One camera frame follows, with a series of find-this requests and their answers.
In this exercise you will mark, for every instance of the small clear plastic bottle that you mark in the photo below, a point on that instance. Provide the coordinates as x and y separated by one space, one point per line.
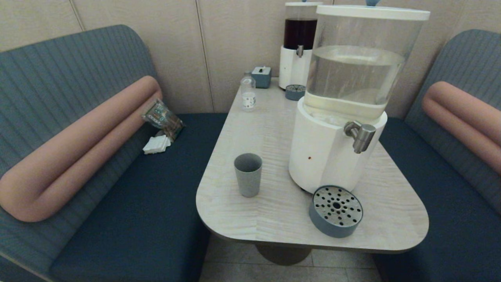
248 98

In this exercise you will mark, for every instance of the clear snack packet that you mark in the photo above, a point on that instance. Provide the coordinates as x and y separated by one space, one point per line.
162 117

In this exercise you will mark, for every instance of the large round perforated drip tray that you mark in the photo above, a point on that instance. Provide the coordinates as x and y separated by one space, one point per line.
336 207

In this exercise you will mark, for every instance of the dark beverage dispenser white base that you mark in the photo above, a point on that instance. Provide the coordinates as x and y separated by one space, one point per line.
293 70

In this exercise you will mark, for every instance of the small round drip tray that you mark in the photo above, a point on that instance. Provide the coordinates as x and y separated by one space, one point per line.
294 93

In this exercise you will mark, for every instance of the white folded napkins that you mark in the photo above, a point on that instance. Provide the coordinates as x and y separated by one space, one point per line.
156 145

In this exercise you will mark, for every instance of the grey plastic cup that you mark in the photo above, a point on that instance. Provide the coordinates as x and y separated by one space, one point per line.
248 180

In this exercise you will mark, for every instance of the small blue tissue box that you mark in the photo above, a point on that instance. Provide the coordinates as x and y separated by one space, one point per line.
261 78

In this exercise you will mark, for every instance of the round table pedestal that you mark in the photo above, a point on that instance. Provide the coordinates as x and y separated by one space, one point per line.
282 254

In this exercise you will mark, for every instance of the blue-grey booth sofa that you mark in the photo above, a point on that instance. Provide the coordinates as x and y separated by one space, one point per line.
58 78
430 196

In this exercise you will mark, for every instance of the clear water dispenser white base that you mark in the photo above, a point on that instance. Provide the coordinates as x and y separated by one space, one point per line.
325 149

